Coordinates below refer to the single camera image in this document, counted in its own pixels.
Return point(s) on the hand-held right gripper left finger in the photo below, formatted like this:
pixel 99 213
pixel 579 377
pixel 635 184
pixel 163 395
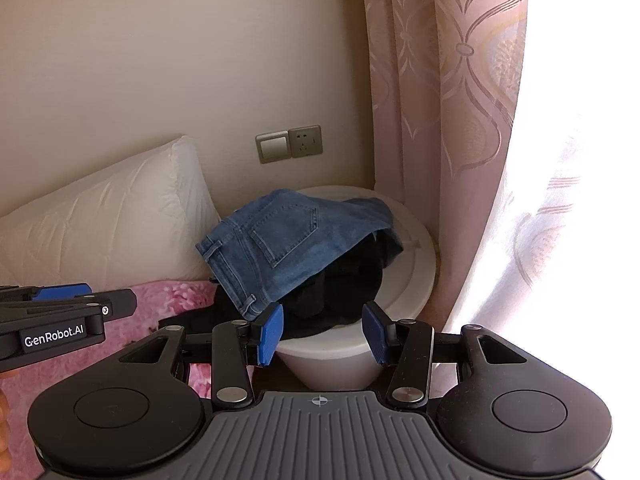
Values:
pixel 270 335

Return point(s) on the pink patterned curtain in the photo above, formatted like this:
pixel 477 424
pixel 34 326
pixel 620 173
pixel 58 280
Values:
pixel 450 110

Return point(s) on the blue denim jeans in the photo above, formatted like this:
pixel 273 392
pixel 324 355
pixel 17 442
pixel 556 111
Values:
pixel 280 250

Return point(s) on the black garment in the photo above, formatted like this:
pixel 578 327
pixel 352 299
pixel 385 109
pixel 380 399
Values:
pixel 340 285

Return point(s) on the pink floral blanket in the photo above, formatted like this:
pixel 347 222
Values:
pixel 150 302

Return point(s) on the beige wall switch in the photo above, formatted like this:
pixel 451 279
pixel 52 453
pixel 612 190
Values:
pixel 273 147

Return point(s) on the white round laundry basket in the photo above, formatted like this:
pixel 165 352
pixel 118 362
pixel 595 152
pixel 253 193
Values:
pixel 416 280

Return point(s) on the beige wall socket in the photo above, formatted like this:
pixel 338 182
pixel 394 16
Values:
pixel 305 141

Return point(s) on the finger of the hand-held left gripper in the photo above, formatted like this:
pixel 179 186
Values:
pixel 120 304
pixel 65 291

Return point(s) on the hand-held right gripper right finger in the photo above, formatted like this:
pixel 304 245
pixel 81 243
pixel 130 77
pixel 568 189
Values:
pixel 376 332

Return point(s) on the white pillow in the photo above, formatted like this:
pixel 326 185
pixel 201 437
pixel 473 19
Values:
pixel 100 220

